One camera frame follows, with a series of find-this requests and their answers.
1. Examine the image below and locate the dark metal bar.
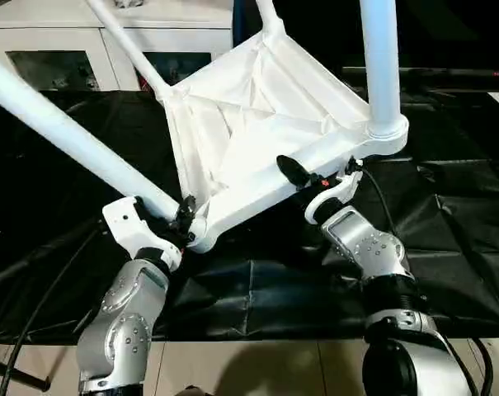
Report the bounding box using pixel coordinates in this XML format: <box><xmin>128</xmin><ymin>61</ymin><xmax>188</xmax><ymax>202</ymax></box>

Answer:
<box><xmin>341</xmin><ymin>64</ymin><xmax>499</xmax><ymax>80</ymax></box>

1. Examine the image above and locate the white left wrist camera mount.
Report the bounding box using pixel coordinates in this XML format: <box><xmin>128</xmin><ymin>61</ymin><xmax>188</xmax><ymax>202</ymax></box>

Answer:
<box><xmin>101</xmin><ymin>196</ymin><xmax>186</xmax><ymax>273</ymax></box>

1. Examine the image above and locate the white sideboard cabinet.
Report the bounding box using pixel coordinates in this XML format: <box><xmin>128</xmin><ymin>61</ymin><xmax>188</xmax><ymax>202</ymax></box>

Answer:
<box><xmin>0</xmin><ymin>0</ymin><xmax>237</xmax><ymax>92</ymax></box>

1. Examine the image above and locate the black mat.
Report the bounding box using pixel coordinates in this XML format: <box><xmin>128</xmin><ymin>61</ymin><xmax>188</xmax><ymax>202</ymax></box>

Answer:
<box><xmin>0</xmin><ymin>64</ymin><xmax>499</xmax><ymax>344</ymax></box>

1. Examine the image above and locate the black metal frame leg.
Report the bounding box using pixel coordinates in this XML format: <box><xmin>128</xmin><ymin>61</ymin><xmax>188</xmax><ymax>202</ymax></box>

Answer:
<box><xmin>0</xmin><ymin>349</ymin><xmax>53</xmax><ymax>392</ymax></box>

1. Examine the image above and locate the white plastic table top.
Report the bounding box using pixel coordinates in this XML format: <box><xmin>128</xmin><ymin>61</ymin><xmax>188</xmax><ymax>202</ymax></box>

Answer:
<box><xmin>157</xmin><ymin>34</ymin><xmax>410</xmax><ymax>256</ymax></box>

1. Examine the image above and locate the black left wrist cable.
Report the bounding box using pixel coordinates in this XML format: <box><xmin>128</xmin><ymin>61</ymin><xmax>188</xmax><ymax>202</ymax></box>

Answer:
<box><xmin>0</xmin><ymin>221</ymin><xmax>106</xmax><ymax>396</ymax></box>

